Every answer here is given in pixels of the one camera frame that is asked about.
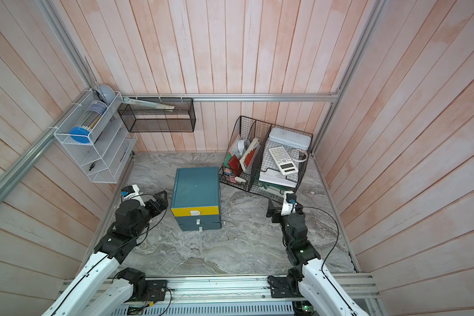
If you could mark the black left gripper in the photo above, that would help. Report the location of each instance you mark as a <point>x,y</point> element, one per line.
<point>163,203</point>

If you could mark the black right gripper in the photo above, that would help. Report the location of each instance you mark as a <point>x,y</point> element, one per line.
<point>272,211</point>

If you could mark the yellow drawer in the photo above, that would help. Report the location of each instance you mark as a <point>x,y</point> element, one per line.
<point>196,211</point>

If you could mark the teal drawer cabinet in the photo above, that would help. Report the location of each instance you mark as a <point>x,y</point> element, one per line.
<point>197,187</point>

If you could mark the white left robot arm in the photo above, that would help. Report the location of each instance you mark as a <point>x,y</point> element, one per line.
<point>132,221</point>

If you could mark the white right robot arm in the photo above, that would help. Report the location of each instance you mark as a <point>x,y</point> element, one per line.
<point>308,278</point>

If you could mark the white calculator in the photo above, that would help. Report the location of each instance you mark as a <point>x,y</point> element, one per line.
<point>283,161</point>

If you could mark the red booklet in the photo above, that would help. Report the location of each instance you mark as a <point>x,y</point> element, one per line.
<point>234,165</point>

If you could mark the white plastic box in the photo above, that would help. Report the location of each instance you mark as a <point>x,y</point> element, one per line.
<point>290,139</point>

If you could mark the blue capped clear tube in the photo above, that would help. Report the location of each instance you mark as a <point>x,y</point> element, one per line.
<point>90,118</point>

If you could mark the grey blue bowl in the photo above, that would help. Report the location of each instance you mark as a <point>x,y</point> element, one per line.
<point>105,93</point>

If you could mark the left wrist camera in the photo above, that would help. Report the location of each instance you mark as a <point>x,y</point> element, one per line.
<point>132,192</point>

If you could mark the black wire desk organizer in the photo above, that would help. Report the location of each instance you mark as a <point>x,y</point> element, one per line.
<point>249,141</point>

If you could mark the black mesh wall basket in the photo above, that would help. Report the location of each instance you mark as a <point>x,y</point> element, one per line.
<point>158,114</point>

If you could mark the white wire mesh shelf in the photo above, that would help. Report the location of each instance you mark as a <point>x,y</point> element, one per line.
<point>104,158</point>

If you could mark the aluminium frame rail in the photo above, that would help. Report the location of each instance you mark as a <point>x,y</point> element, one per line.
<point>18,170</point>

